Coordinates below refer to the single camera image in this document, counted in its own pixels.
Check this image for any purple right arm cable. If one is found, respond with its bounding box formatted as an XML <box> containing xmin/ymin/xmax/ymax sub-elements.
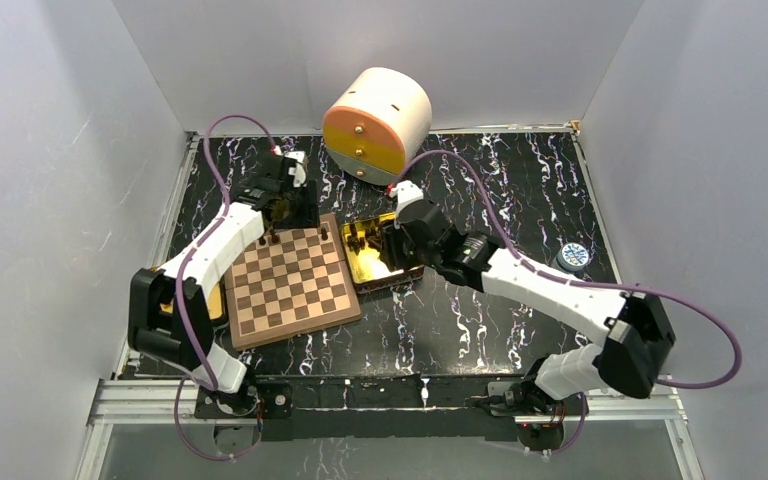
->
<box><xmin>390</xmin><ymin>149</ymin><xmax>744</xmax><ymax>392</ymax></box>

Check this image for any round pastel drawer cabinet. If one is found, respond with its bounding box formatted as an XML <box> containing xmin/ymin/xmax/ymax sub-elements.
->
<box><xmin>322</xmin><ymin>67</ymin><xmax>432</xmax><ymax>186</ymax></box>

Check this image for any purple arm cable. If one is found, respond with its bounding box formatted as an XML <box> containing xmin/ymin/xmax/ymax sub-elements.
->
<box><xmin>390</xmin><ymin>149</ymin><xmax>744</xmax><ymax>392</ymax></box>
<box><xmin>173</xmin><ymin>113</ymin><xmax>279</xmax><ymax>464</ymax></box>

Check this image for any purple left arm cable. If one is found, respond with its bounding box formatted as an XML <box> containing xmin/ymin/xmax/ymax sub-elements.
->
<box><xmin>173</xmin><ymin>113</ymin><xmax>279</xmax><ymax>464</ymax></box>

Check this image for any blue white round cap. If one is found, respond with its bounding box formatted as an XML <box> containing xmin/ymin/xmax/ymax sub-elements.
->
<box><xmin>553</xmin><ymin>242</ymin><xmax>591</xmax><ymax>275</ymax></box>

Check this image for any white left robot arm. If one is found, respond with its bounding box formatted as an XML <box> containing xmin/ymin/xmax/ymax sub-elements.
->
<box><xmin>127</xmin><ymin>151</ymin><xmax>319</xmax><ymax>416</ymax></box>

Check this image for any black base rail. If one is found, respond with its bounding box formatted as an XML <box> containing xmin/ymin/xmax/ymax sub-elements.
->
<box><xmin>194</xmin><ymin>374</ymin><xmax>588</xmax><ymax>451</ymax></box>

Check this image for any gold tin with light pieces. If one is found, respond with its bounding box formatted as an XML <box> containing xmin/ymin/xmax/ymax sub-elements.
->
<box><xmin>159</xmin><ymin>279</ymin><xmax>229</xmax><ymax>330</ymax></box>

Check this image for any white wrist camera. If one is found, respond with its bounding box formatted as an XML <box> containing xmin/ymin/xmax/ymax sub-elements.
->
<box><xmin>386</xmin><ymin>180</ymin><xmax>425</xmax><ymax>219</ymax></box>
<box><xmin>278</xmin><ymin>151</ymin><xmax>308</xmax><ymax>190</ymax></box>

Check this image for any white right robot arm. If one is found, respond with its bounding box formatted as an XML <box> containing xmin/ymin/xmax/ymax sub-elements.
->
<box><xmin>376</xmin><ymin>200</ymin><xmax>675</xmax><ymax>414</ymax></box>

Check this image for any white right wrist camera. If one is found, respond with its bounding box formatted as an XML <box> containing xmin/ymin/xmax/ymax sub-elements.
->
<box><xmin>386</xmin><ymin>180</ymin><xmax>425</xmax><ymax>219</ymax></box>

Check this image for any wooden chess board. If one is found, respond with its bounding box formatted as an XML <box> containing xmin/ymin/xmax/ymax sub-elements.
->
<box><xmin>224</xmin><ymin>213</ymin><xmax>362</xmax><ymax>351</ymax></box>

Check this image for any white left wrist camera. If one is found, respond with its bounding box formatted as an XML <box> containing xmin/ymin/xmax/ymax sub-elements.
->
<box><xmin>278</xmin><ymin>151</ymin><xmax>308</xmax><ymax>190</ymax></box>

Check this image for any gold tin with dark pieces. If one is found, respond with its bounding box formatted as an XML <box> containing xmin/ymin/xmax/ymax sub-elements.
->
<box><xmin>340</xmin><ymin>212</ymin><xmax>424</xmax><ymax>294</ymax></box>

